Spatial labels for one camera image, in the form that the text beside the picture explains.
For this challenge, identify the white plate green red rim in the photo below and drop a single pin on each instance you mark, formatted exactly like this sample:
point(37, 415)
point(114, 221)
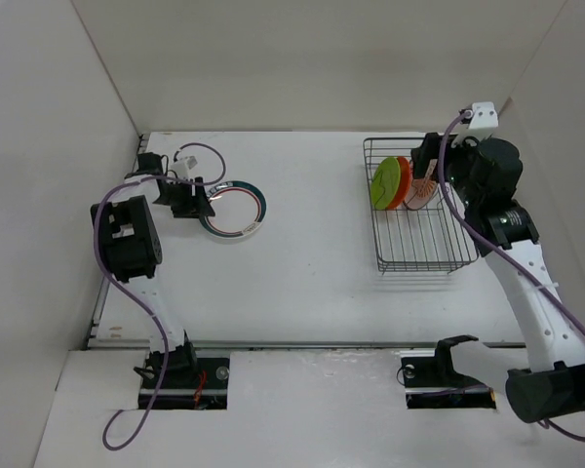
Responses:
point(239, 210)

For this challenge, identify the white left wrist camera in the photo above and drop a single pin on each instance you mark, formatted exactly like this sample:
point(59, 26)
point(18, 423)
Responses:
point(181, 168)

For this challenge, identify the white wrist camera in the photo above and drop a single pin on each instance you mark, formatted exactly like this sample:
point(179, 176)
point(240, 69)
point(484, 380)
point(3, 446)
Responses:
point(181, 168)
point(479, 121)

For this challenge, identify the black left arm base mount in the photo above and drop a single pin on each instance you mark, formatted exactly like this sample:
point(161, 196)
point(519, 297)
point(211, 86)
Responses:
point(203, 389)

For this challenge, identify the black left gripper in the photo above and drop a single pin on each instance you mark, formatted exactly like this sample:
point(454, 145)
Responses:
point(195, 206)

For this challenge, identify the white plate orange sunburst print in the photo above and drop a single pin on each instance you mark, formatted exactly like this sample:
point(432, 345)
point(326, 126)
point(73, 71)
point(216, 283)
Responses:
point(422, 190)

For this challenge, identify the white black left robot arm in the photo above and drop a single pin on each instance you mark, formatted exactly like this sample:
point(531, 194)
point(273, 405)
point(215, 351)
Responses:
point(129, 250)

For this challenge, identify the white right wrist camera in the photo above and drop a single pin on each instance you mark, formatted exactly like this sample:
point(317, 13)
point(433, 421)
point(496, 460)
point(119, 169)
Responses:
point(479, 121)

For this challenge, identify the green plastic plate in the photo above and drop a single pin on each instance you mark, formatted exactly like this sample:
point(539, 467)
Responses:
point(385, 183)

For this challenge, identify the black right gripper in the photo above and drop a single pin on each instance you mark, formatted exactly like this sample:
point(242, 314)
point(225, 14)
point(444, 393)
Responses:
point(430, 150)

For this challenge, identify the grey wire dish rack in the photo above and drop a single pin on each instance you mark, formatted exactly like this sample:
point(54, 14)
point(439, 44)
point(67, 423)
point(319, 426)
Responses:
point(408, 240)

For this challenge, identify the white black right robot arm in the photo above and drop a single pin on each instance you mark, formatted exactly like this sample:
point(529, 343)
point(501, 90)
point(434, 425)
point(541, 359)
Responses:
point(484, 174)

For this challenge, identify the orange plastic plate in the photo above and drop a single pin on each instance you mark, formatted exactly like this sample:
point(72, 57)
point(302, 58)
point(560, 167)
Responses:
point(404, 185)

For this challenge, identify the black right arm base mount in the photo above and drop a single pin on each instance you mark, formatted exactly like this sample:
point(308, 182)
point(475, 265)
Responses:
point(432, 383)

